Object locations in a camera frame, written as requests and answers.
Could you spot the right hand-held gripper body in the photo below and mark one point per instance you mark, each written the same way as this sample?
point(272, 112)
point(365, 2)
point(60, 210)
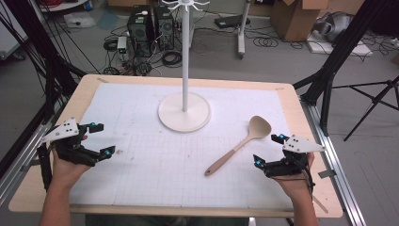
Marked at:
point(291, 164)

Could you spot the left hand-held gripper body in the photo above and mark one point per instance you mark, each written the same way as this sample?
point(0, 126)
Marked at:
point(72, 150)

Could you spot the beige wooden spoon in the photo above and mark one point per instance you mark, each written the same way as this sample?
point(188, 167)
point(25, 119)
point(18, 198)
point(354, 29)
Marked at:
point(259, 127)

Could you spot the white hook stand rack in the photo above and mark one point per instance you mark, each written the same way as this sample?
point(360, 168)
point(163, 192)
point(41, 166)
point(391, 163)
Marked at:
point(185, 62)

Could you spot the person's left hand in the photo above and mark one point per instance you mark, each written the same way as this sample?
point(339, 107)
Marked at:
point(65, 171)

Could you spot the person's right hand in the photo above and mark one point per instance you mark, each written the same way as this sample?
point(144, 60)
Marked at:
point(296, 186)

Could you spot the white grid mat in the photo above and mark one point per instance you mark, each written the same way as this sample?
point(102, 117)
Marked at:
point(150, 175)

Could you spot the thin wooden stick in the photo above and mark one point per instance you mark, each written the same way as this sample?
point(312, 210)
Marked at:
point(320, 204)

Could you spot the small white power box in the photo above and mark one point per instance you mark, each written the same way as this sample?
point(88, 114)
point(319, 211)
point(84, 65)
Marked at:
point(122, 47)

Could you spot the black tripod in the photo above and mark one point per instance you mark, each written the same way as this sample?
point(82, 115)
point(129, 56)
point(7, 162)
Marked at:
point(375, 100)

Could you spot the black computer tower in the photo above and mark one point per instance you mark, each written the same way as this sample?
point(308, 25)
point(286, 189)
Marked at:
point(163, 28)
point(140, 31)

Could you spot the white stand leg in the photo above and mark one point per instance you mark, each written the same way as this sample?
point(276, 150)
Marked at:
point(241, 37)

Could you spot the brown cardboard box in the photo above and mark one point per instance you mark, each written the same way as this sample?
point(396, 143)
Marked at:
point(295, 19)

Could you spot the white flat board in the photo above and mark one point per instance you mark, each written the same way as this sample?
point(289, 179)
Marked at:
point(360, 49)

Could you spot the grey vacuum cleaner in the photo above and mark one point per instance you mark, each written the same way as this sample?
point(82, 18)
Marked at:
point(334, 26)

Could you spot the black flat device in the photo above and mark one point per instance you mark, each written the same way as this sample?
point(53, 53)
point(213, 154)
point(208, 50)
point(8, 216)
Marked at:
point(230, 21)

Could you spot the white round table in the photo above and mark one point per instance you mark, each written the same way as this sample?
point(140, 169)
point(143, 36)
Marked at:
point(62, 4)

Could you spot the aluminium rail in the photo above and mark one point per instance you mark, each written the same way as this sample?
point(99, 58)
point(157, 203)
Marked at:
point(22, 163)
point(340, 175)

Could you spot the black metal frame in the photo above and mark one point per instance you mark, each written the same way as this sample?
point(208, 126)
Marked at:
point(53, 72)
point(338, 53)

